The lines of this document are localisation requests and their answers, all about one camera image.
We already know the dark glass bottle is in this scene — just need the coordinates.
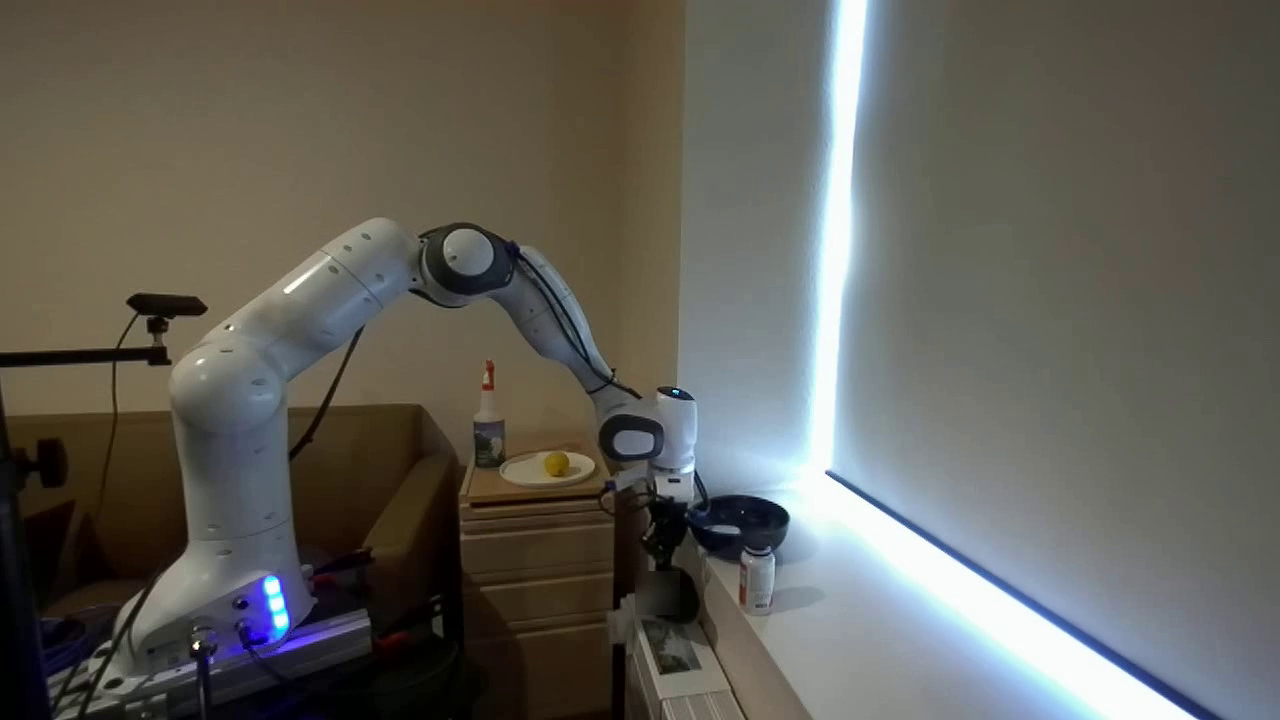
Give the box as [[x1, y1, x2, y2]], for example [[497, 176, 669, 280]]
[[468, 354, 512, 470]]

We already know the large open cardboard box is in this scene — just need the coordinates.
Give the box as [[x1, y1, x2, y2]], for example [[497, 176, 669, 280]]
[[0, 398, 468, 633]]

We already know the white plate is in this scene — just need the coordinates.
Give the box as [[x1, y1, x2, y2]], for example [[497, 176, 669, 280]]
[[497, 446, 605, 493]]

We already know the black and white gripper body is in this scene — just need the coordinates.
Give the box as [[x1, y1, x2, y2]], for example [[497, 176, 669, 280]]
[[620, 464, 706, 526]]

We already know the grey roller blind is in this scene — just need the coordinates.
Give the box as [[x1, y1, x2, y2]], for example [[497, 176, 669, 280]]
[[827, 0, 1280, 720]]

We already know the small white can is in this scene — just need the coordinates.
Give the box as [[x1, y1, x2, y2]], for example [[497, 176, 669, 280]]
[[734, 544, 780, 616]]

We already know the black cloth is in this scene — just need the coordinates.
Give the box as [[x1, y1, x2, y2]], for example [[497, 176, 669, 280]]
[[645, 536, 706, 629]]

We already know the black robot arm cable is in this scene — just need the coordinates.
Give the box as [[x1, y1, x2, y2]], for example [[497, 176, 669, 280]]
[[508, 240, 633, 407]]

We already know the black camera on boom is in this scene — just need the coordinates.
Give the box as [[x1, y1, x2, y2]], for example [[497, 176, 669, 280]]
[[0, 286, 213, 372]]

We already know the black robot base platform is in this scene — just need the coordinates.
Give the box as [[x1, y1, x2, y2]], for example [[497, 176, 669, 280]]
[[34, 601, 378, 720]]

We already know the light wooden drawer cabinet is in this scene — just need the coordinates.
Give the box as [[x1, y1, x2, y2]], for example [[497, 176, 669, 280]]
[[454, 454, 620, 720]]

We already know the black camera cable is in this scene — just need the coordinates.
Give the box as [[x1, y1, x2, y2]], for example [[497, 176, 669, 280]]
[[82, 312, 145, 553]]

